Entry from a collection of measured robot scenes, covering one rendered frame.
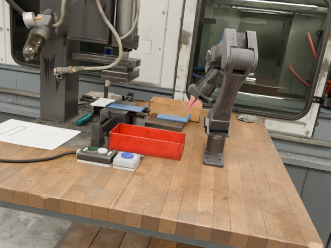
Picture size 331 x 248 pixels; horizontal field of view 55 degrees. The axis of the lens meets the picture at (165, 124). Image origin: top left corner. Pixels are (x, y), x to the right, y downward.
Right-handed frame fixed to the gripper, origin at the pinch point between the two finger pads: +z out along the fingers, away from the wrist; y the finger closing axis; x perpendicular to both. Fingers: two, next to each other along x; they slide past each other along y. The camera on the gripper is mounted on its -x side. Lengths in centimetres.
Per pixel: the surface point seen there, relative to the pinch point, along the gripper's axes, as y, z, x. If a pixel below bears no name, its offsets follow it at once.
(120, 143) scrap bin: 9.8, 16.4, 27.2
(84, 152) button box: 15.1, 19.5, 40.5
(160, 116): 8.7, 14.5, -14.7
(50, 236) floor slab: 19, 126, -29
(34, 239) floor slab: 25, 130, -23
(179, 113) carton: 2.9, 10.0, -22.5
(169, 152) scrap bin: -4.7, 8.3, 25.4
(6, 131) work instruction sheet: 45, 40, 31
